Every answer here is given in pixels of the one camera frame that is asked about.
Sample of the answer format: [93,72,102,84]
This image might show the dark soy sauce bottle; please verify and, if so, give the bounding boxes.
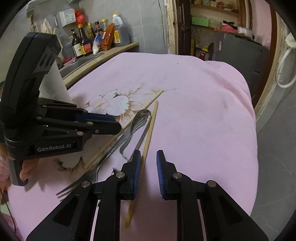
[71,29,84,59]

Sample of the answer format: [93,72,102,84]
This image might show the white plastic utensil holder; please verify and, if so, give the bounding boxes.
[39,62,73,103]

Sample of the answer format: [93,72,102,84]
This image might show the left hand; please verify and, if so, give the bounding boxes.
[0,142,40,186]

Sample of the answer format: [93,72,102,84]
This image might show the large oil jug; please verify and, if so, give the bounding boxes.
[112,13,130,47]

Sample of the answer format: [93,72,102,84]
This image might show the pink floral table cloth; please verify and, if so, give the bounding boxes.
[7,52,259,241]

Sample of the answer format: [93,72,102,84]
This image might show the red plastic bag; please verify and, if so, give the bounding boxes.
[75,9,85,25]

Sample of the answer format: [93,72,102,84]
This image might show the steel fork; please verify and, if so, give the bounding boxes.
[56,127,129,201]

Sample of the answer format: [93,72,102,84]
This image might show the steel kitchen sink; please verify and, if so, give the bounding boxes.
[59,52,104,79]

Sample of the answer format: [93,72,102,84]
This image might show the dark vinegar bottle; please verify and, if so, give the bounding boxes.
[78,24,92,56]

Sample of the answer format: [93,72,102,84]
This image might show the white wall box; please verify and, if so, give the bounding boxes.
[59,9,76,27]

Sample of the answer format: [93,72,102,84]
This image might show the grey cabinet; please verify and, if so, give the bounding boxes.
[213,33,269,97]

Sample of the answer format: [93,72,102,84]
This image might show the hanging towel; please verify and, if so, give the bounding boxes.
[41,18,57,35]

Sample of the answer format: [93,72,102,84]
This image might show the white hose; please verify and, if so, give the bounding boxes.
[275,32,296,89]

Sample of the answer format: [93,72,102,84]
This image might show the green box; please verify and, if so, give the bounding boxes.
[191,16,209,27]

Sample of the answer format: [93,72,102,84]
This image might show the orange snack bag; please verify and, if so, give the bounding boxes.
[100,23,115,51]

